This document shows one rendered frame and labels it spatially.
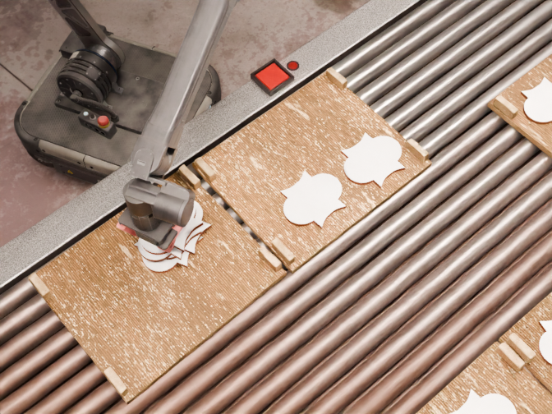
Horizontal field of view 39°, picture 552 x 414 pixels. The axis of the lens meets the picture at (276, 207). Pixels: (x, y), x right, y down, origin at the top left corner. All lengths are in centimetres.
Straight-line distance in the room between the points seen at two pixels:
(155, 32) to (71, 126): 71
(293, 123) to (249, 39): 145
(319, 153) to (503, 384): 63
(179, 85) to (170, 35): 184
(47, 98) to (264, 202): 134
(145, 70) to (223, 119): 105
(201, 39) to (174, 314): 55
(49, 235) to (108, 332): 28
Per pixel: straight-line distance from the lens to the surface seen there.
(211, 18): 146
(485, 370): 159
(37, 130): 281
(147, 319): 161
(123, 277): 166
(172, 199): 144
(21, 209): 294
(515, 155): 185
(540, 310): 166
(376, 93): 191
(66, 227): 177
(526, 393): 159
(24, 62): 334
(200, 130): 185
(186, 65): 145
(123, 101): 277
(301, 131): 180
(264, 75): 191
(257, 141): 179
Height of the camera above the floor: 241
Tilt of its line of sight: 60 degrees down
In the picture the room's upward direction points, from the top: 3 degrees counter-clockwise
